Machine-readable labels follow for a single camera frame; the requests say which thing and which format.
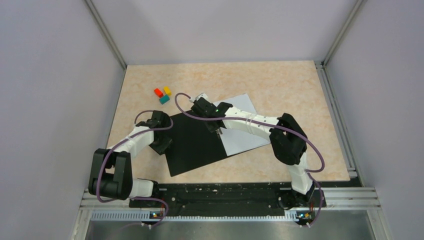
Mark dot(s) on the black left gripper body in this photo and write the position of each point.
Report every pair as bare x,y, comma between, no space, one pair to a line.
160,144

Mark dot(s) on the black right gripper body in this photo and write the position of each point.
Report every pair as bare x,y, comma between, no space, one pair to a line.
211,128

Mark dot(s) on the black file folder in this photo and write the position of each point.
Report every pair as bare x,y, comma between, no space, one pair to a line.
193,145

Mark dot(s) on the white paper sheet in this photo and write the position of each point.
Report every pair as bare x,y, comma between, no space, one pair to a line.
236,141

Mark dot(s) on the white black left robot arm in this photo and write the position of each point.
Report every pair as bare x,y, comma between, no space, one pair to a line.
111,175

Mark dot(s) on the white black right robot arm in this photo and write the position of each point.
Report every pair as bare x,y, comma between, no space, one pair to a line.
286,137

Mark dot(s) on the teal wooden block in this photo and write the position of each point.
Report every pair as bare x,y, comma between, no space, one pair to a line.
164,99

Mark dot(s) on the yellow wooden block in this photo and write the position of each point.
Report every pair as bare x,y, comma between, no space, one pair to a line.
167,91

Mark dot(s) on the red wooden block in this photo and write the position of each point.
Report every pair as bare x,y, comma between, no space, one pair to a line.
158,92

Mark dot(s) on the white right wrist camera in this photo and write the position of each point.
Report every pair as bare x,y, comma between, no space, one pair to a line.
202,95

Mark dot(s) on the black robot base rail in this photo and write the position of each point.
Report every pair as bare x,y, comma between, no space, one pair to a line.
266,199

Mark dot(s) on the aluminium corner post right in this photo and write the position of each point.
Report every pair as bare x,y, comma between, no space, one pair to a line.
343,31

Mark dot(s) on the aluminium corner post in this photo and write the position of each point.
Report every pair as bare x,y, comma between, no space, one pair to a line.
343,31
98,20

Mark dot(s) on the aluminium corner post left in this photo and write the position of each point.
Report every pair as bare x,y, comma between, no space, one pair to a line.
98,20

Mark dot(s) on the aluminium frame rail front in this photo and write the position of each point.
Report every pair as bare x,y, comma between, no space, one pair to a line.
334,199

